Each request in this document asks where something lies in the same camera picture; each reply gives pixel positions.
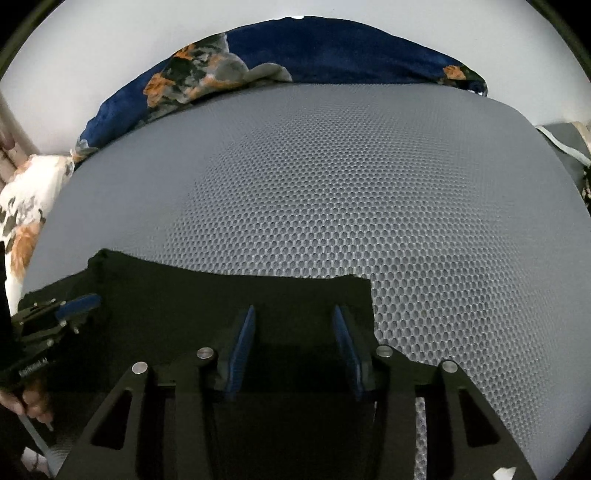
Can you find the beige curtain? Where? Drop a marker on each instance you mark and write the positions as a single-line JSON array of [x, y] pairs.
[[11, 138]]

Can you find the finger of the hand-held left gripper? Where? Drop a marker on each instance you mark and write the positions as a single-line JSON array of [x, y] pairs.
[[51, 331], [78, 305]]

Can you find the blue floral blanket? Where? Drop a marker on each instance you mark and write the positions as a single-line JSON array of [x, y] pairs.
[[323, 50]]

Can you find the grey flat strip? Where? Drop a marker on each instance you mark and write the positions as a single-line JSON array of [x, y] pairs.
[[39, 443]]

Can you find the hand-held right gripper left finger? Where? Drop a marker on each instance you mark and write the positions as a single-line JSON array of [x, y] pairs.
[[240, 350]]

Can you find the person's left hand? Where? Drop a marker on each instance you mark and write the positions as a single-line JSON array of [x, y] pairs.
[[32, 401]]

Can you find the black pants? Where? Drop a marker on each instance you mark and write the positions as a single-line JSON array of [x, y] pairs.
[[184, 304]]

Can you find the grey mesh mattress pad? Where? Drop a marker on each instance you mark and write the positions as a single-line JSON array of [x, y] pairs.
[[346, 207]]

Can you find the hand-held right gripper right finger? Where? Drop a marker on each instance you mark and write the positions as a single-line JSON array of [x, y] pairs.
[[348, 350]]

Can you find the black white striped knit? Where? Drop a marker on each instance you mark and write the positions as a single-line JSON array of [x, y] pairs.
[[587, 184]]

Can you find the white floral pillow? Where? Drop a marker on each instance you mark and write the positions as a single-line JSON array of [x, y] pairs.
[[23, 194]]

